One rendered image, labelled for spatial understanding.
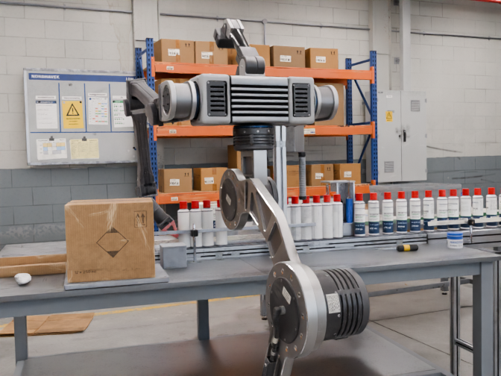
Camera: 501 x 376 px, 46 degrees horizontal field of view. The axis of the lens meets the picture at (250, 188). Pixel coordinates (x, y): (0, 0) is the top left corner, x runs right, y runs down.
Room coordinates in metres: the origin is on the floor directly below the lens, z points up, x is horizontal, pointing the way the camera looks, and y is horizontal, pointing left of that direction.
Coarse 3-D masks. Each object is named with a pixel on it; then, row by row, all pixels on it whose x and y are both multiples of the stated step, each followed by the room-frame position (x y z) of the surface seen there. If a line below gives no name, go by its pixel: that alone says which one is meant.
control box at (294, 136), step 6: (300, 126) 2.60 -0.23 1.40; (288, 132) 2.51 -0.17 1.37; (294, 132) 2.50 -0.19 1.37; (300, 132) 2.60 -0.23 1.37; (288, 138) 2.51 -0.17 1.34; (294, 138) 2.50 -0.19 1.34; (300, 138) 2.60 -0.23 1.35; (288, 144) 2.51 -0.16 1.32; (294, 144) 2.50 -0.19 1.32; (300, 144) 2.59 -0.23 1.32; (288, 150) 2.51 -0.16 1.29; (294, 150) 2.50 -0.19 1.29; (300, 150) 2.59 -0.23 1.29
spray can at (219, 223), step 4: (216, 208) 2.59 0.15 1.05; (216, 212) 2.58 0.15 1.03; (220, 212) 2.57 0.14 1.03; (216, 216) 2.58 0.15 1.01; (220, 216) 2.57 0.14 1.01; (216, 220) 2.58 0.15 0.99; (220, 220) 2.57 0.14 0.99; (216, 224) 2.58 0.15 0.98; (220, 224) 2.57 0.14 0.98; (224, 224) 2.58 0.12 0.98; (216, 232) 2.58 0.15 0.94; (220, 232) 2.57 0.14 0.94; (224, 232) 2.58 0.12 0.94; (216, 236) 2.58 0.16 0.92; (220, 236) 2.57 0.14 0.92; (224, 236) 2.58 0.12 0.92; (216, 240) 2.58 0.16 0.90; (220, 240) 2.57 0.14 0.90; (224, 240) 2.58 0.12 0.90; (216, 244) 2.58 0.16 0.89; (220, 244) 2.57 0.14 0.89; (224, 244) 2.58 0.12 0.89
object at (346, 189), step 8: (336, 184) 2.83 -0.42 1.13; (344, 184) 2.92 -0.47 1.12; (352, 184) 2.84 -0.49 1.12; (328, 192) 2.86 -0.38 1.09; (336, 192) 2.83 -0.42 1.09; (344, 192) 2.92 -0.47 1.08; (352, 192) 2.84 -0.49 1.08; (344, 200) 2.92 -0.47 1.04; (344, 208) 2.87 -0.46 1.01; (344, 216) 2.87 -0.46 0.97; (344, 224) 2.79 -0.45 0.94; (352, 224) 2.80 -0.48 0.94; (344, 232) 2.79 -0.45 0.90; (352, 232) 2.80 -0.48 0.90
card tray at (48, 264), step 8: (24, 256) 2.48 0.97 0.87; (32, 256) 2.49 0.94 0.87; (40, 256) 2.50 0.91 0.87; (48, 256) 2.51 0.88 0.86; (56, 256) 2.52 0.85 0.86; (64, 256) 2.53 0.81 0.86; (0, 264) 2.46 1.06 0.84; (8, 264) 2.47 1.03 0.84; (16, 264) 2.48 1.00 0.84; (24, 264) 2.48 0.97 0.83; (32, 264) 2.48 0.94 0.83; (40, 264) 2.48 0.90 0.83; (48, 264) 2.27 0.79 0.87; (56, 264) 2.28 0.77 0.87; (64, 264) 2.29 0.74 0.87; (0, 272) 2.22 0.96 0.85; (8, 272) 2.23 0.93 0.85; (16, 272) 2.24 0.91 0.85; (24, 272) 2.24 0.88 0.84; (32, 272) 2.25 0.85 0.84; (40, 272) 2.26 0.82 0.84; (48, 272) 2.27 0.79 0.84; (56, 272) 2.28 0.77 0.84; (64, 272) 2.29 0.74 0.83
